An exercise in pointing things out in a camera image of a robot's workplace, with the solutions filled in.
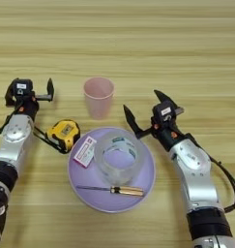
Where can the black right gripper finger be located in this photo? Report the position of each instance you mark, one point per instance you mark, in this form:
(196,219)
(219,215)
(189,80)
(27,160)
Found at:
(132,121)
(165,97)

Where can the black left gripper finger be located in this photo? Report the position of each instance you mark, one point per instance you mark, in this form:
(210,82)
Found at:
(50,88)
(8,97)

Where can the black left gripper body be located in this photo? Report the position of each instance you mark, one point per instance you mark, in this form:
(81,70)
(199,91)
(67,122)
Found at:
(28,105)

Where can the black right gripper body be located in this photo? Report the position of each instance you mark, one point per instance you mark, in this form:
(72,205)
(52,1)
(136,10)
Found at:
(165,132)

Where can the pink plastic cup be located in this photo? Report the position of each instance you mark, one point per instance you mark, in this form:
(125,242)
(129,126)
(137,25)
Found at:
(99,97)

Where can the yellow black tape measure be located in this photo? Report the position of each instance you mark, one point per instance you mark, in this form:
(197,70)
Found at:
(64,132)

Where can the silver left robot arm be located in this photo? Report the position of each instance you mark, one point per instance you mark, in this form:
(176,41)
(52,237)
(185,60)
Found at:
(12,142)

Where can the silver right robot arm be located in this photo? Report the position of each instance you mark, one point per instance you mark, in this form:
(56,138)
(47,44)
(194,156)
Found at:
(194,171)

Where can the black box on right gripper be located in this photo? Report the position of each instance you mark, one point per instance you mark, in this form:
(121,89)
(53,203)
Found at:
(165,111)

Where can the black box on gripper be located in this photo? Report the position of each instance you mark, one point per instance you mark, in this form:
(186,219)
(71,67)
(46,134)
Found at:
(165,111)
(22,87)

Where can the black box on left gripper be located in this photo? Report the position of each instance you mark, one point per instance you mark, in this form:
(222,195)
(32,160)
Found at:
(22,87)

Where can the clear adhesive tape roll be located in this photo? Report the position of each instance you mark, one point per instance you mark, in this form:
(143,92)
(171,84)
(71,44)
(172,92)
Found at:
(104,168)

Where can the small pink white box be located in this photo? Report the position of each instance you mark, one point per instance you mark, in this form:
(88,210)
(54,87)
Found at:
(85,151)

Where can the purple round plate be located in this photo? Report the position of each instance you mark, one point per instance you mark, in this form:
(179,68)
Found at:
(102,200)

